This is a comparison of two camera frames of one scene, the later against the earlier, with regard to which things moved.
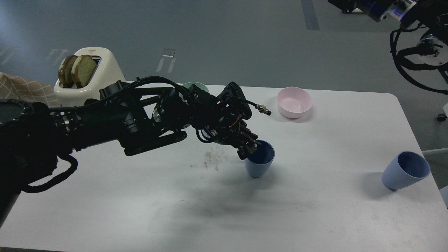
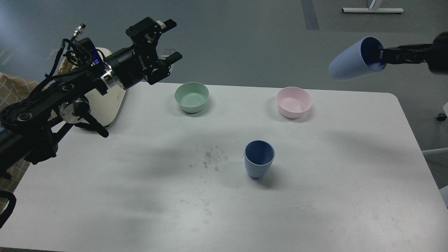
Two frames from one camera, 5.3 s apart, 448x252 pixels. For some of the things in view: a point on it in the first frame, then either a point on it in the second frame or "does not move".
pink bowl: x=294 y=102 does not move
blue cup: x=258 y=163 does not move
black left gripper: x=221 y=119 to x=131 y=65
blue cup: x=405 y=168 to x=360 y=58
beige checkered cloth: x=12 y=87 does not move
